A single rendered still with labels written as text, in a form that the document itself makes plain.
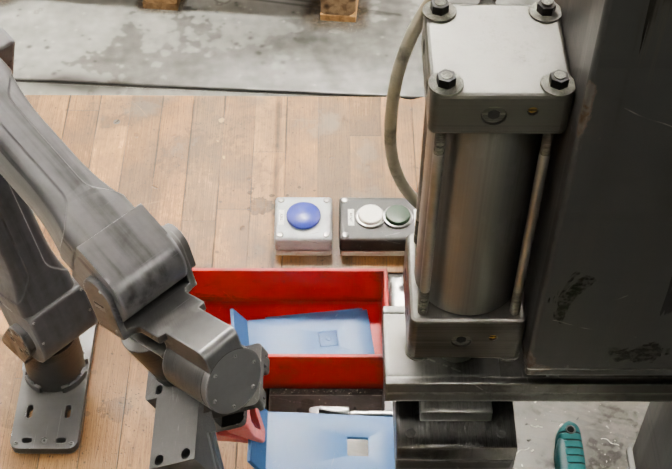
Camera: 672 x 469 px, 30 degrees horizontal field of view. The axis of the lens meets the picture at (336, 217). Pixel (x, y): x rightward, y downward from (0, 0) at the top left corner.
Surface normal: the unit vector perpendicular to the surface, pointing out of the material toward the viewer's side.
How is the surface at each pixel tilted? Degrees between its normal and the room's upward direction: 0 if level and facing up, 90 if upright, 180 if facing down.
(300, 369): 90
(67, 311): 71
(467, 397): 90
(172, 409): 25
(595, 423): 0
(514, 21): 0
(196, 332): 18
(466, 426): 0
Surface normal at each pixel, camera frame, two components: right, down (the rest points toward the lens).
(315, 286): 0.00, 0.76
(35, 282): 0.69, 0.29
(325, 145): 0.01, -0.65
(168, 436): -0.42, -0.59
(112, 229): 0.26, -0.44
